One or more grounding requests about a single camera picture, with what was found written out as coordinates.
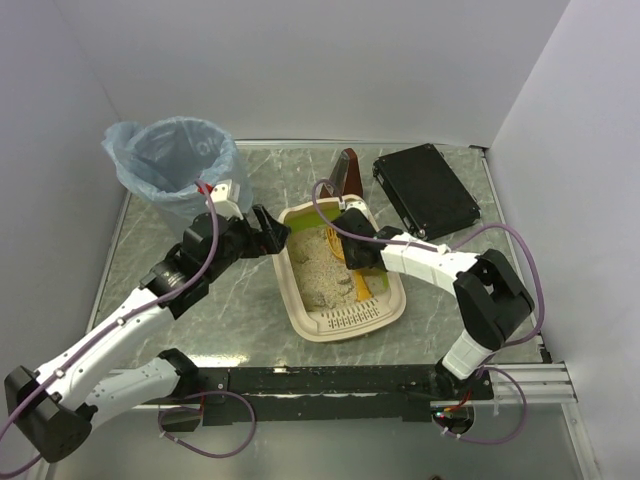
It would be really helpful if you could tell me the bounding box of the yellow litter scoop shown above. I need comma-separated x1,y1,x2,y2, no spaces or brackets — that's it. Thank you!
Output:
325,227,373,302

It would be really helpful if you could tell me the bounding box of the beige litter box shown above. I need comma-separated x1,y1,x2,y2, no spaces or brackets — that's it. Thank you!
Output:
273,202,406,343

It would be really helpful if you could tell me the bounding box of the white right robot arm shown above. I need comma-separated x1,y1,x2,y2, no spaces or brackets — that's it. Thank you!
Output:
332,208,535,396

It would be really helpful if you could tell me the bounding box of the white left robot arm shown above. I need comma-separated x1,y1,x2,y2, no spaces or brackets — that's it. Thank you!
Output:
4,205,291,463

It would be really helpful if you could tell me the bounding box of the beige cat litter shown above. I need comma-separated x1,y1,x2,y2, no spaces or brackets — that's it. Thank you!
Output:
287,227,358,312

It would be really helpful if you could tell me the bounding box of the brown wooden metronome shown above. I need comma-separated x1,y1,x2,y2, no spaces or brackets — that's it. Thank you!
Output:
319,148,364,198

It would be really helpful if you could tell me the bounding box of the black rectangular case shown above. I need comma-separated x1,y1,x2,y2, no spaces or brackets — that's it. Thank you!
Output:
372,143,481,240

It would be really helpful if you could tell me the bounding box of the grey bin with blue bag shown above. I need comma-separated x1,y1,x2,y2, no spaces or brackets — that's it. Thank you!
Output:
102,117,254,240

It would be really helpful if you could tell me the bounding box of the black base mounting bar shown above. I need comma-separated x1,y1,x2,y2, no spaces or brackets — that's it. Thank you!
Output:
189,364,494,422

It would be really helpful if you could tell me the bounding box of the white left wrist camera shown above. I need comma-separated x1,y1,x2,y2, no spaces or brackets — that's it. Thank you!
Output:
196,179,253,219

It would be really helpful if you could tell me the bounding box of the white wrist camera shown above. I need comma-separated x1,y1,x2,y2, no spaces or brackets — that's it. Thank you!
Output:
339,196,371,219
196,179,253,219

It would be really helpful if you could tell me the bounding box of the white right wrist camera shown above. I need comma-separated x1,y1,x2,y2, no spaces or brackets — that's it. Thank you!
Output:
339,196,371,219

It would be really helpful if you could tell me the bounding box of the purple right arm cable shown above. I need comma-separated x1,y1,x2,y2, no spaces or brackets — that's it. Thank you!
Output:
311,179,545,446

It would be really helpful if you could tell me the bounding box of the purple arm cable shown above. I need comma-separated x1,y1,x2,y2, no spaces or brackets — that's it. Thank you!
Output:
0,178,257,479
311,179,545,446

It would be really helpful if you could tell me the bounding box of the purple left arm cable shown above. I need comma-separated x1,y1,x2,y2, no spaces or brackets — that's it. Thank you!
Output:
0,178,257,479

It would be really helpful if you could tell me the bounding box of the aluminium rail frame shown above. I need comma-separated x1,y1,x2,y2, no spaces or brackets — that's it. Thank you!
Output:
479,144,601,480

